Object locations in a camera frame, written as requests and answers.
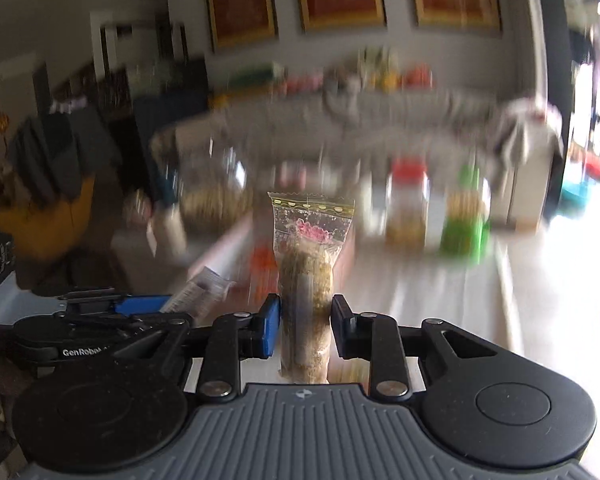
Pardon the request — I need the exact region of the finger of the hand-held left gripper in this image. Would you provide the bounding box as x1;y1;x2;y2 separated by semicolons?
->
60;287;191;333

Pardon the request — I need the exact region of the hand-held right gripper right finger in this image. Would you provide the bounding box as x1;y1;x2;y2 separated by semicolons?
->
330;294;512;402

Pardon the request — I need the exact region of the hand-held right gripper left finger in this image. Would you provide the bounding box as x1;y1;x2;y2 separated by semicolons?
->
112;294;281;403

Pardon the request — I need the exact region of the white printed packet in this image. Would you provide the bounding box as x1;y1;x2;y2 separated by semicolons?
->
164;266;237;319

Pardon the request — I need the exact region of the clear oat snack packet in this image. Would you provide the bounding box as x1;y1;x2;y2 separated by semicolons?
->
267;191;356;386

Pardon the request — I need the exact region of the pink cardboard box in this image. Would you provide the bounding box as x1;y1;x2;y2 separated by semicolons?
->
112;207;371;311

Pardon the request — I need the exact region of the yellow cloth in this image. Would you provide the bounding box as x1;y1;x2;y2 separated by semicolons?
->
0;175;98;261

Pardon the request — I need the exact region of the clear glass jar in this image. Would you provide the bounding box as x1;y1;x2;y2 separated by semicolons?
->
177;150;248;233

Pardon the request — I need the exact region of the red lid plastic jar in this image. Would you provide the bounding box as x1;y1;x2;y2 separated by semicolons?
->
385;157;431;248

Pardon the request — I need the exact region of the green label plastic jar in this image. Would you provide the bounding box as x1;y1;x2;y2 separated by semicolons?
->
440;165;491;263

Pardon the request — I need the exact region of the dark cabinet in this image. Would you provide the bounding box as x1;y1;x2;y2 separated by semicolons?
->
90;20;211;201

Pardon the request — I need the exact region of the grey sofa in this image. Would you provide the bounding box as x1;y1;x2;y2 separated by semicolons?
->
152;85;566;231

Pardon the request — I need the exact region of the row of colourful items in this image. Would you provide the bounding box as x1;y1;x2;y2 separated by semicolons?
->
212;47;436;106

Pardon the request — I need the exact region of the blue basin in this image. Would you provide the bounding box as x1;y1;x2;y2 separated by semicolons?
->
560;175;593;216

